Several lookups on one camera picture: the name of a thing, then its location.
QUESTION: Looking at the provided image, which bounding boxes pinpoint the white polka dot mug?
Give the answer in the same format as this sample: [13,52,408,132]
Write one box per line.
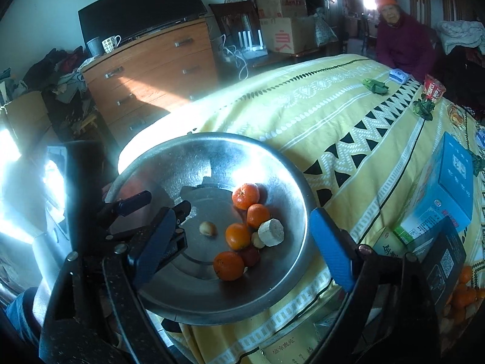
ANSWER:
[102,35,122,54]

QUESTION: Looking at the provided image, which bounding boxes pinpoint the red instant noodle cup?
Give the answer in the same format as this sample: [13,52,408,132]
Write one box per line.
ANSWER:
[422,75,446,105]

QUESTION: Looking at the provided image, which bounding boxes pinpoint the black printed carton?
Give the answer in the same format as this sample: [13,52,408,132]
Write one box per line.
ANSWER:
[407,216,467,315]

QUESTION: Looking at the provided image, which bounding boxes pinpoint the wooden chest of drawers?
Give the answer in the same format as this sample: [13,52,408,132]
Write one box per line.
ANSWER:
[81,18,220,148]

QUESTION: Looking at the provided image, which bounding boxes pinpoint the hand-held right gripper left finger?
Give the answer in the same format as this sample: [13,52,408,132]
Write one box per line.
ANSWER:
[40,208,177,364]

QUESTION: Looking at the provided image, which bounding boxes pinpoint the round metal basin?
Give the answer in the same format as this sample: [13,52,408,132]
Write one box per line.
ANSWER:
[104,132,317,327]

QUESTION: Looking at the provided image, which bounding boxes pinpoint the plain brown cardboard box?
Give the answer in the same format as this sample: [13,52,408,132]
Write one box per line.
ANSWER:
[0,91,57,156]

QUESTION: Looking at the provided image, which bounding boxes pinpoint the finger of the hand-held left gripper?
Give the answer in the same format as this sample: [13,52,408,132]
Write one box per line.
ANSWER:
[157,200,192,270]
[95,190,153,222]

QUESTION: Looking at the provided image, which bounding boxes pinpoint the white cables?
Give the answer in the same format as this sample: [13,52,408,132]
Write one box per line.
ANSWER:
[222,34,251,82]

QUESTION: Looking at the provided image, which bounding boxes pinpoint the pile of oranges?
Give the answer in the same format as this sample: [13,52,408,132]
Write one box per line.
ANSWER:
[445,265,485,325]

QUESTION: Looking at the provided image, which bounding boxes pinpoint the dark wooden table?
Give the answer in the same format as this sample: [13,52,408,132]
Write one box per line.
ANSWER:
[248,43,343,69]

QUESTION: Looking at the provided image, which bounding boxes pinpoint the cardboard box with red print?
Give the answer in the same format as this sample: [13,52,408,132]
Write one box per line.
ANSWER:
[259,16,323,54]

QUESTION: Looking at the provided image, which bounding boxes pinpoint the blue and green carton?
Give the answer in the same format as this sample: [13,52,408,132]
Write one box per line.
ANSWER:
[393,133,474,245]

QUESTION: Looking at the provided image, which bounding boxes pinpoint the white router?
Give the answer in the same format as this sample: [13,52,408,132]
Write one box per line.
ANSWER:
[237,28,268,59]

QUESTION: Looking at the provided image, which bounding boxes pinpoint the pile of clothes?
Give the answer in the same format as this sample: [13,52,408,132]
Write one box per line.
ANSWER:
[432,19,485,114]

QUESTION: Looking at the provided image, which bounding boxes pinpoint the black flat television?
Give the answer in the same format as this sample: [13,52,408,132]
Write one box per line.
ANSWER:
[78,0,208,42]

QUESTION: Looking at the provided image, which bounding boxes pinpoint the printed plastic bag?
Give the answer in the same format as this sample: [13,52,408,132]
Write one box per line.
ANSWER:
[311,8,339,46]

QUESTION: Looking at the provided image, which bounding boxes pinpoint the dark wooden chair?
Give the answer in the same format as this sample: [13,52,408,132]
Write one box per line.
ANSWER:
[208,1,262,52]

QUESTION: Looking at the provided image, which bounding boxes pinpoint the green leafy vegetable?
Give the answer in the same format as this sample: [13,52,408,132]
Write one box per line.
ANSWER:
[412,96,436,121]
[470,148,485,177]
[362,78,389,95]

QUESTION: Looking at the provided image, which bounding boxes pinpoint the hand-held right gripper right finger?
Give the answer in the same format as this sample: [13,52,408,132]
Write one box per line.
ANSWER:
[310,208,442,364]

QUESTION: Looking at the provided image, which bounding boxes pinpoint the red cherry tomato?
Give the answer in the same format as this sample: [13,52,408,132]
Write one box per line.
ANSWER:
[239,246,261,267]

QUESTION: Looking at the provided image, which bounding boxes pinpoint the heap of clothes and bags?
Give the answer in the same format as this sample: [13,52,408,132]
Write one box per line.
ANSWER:
[23,45,99,137]

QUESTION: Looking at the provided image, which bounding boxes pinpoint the orange snack packet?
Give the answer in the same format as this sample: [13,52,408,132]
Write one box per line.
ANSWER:
[447,104,465,126]

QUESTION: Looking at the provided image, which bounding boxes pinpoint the mandarin orange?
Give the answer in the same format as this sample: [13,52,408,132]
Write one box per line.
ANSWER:
[232,183,260,211]
[246,204,271,229]
[225,223,252,251]
[213,251,245,282]

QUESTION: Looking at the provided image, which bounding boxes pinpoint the blue denim cloth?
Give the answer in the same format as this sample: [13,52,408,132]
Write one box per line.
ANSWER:
[5,287,44,345]

